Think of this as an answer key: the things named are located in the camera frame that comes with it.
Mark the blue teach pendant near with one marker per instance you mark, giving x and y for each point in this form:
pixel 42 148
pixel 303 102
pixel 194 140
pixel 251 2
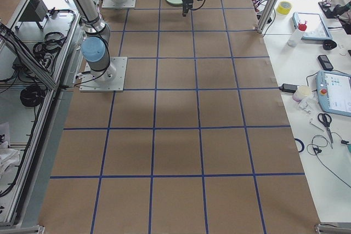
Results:
pixel 333 91

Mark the yellow tape roll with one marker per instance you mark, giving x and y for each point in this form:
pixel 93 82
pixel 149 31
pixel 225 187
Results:
pixel 284 7

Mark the black scissors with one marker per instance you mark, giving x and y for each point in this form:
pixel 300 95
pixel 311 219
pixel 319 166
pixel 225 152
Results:
pixel 325 119

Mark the blue teach pendant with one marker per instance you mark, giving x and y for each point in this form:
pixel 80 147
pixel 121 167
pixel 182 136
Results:
pixel 333 91
pixel 316 27

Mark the black power brick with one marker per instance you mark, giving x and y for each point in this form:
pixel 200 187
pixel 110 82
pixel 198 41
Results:
pixel 288 88

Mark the white squeeze bottle red cap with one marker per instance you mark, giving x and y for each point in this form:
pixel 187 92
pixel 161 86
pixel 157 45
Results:
pixel 297 35

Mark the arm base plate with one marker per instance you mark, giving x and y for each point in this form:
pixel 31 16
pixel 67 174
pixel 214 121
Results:
pixel 112 80
pixel 118 4

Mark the blue teach pendant far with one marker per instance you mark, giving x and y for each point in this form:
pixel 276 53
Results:
pixel 316 27

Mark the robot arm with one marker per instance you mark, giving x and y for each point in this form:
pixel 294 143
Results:
pixel 95 48

